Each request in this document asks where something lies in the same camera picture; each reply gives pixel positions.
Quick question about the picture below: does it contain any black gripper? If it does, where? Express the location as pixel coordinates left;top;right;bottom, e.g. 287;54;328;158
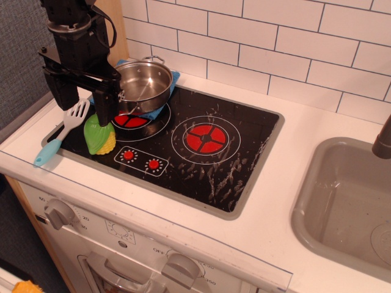
40;18;122;126

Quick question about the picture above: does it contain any green yellow toy corn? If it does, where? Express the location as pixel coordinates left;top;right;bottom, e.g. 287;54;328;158
84;114;116;155

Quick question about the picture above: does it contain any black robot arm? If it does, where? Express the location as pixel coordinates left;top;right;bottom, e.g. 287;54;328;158
39;1;122;126

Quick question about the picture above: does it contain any stainless steel pot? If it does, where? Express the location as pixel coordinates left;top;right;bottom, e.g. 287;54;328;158
114;55;174;117

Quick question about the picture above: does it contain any blue cloth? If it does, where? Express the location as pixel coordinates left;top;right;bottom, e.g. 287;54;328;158
88;59;181;120

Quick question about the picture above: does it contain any left red stove knob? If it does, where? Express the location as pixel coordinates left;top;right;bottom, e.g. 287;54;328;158
123;150;134;161

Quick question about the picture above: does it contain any red stove knob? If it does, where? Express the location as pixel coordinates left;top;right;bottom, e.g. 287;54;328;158
123;150;134;161
148;159;160;170

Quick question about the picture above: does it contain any right red stove knob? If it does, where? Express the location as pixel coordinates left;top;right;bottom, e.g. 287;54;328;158
148;159;160;170

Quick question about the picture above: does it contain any grey timer knob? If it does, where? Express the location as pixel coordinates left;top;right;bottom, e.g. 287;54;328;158
44;199;75;230

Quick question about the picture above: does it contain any black toy stovetop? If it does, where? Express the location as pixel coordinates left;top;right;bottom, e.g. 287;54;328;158
59;87;284;220

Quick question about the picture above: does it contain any grey oven knob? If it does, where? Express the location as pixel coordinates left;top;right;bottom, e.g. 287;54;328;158
161;253;201;289

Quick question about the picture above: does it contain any orange yellow object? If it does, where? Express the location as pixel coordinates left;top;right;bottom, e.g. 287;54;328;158
12;280;43;293

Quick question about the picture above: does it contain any grey sink basin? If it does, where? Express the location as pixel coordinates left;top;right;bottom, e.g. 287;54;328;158
291;137;390;282

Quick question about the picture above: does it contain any grey faucet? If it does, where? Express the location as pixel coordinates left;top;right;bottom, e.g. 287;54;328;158
372;115;391;159

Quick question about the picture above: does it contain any grey spatula blue handle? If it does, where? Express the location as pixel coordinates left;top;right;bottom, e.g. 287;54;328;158
33;99;90;167

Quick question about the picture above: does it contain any black cable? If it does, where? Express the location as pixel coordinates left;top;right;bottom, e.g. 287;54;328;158
90;4;119;49

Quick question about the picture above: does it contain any wooden side post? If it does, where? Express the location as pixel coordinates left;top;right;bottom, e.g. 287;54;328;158
95;0;129;67

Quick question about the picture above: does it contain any grey oven door handle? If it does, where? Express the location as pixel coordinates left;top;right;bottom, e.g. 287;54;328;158
85;252;169;292

